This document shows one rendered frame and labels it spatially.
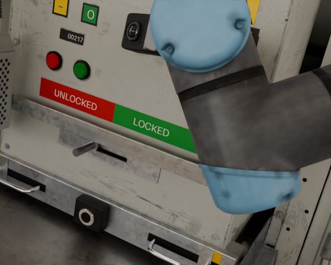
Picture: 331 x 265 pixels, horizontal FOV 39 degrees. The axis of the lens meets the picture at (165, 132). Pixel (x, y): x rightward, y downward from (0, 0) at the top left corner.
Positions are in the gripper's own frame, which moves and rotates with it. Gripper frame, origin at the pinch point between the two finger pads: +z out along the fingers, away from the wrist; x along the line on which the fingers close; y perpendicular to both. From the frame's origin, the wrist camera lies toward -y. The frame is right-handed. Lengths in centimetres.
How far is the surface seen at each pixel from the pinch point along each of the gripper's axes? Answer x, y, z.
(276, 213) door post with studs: -24.7, 20.0, 23.7
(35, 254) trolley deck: -37.8, -19.4, 3.7
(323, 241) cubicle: -27.2, 29.6, 22.0
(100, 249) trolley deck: -36.3, -10.0, 9.7
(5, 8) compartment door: 3, -46, 28
